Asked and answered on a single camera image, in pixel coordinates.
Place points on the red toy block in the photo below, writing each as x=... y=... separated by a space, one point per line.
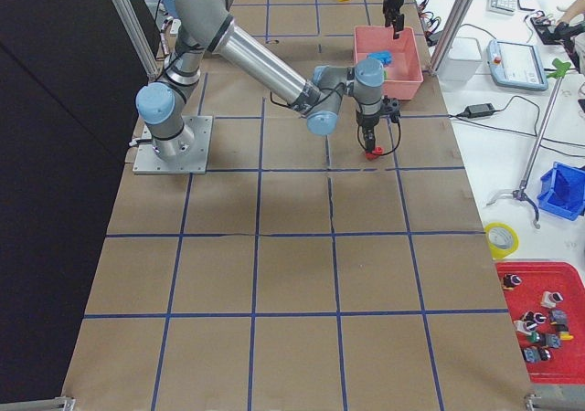
x=375 y=153

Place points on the blue toy block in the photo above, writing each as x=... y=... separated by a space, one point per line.
x=383 y=56

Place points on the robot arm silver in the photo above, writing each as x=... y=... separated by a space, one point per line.
x=393 y=16
x=209 y=26

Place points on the pink plastic box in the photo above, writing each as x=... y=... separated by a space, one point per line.
x=403 y=74

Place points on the white box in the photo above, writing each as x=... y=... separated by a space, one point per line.
x=463 y=59

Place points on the black power adapter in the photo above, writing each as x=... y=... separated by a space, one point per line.
x=479 y=110

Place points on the teach pendant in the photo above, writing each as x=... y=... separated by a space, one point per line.
x=516 y=65

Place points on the yellow tape roll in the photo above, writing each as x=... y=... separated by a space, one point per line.
x=502 y=240

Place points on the reach grabber tool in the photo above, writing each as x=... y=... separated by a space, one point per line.
x=561 y=67

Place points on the blue plastic bin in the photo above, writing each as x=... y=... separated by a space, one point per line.
x=562 y=191

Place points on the red plastic tray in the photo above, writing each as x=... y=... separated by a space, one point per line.
x=545 y=300

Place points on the aluminium frame post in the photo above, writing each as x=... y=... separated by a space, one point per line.
x=452 y=25

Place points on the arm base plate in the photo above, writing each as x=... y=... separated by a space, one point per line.
x=185 y=154

